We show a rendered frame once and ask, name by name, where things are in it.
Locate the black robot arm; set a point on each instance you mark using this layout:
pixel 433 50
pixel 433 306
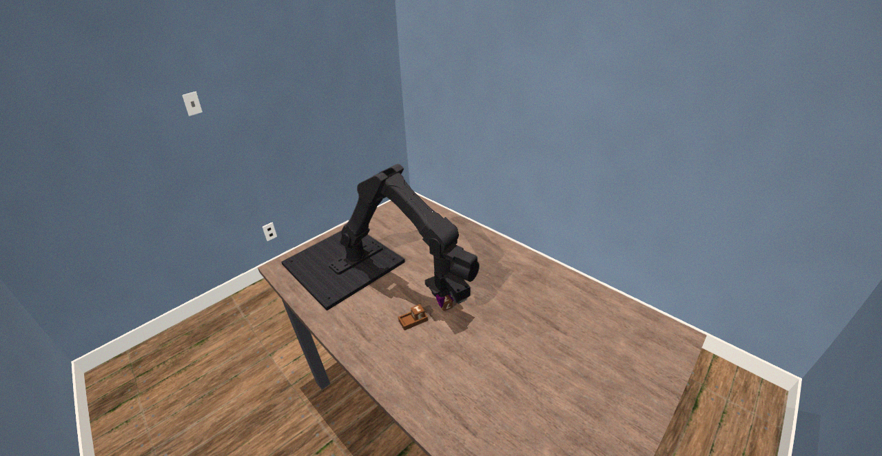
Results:
pixel 438 232

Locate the brown wooden tray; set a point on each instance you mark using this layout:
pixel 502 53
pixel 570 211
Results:
pixel 407 321

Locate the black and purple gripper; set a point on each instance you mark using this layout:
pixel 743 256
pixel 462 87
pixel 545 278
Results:
pixel 430 283

